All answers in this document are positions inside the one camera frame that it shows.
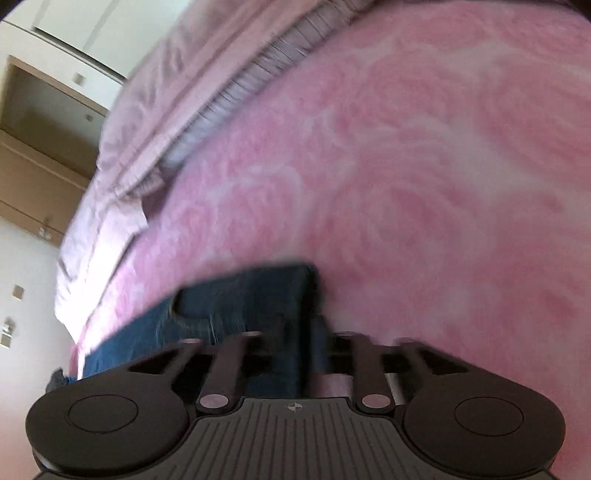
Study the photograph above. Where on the pink floral blanket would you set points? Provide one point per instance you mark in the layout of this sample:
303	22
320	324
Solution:
415	184

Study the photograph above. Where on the wooden doorway frame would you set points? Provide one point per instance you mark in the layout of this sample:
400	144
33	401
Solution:
46	106

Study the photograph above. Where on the dark grey cloth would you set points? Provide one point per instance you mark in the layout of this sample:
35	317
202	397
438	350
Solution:
59	379

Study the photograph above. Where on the wooden door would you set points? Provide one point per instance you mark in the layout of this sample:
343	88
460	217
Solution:
37	184

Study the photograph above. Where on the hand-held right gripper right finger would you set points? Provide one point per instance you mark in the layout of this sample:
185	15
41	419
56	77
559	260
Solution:
367	360

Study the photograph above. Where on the blue denim jeans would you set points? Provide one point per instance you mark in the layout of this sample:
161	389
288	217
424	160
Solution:
240	295

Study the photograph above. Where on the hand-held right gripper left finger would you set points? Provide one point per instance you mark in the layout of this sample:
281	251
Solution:
233	355

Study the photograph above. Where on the white ribbed pillow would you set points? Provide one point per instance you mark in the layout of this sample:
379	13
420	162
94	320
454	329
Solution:
249	78

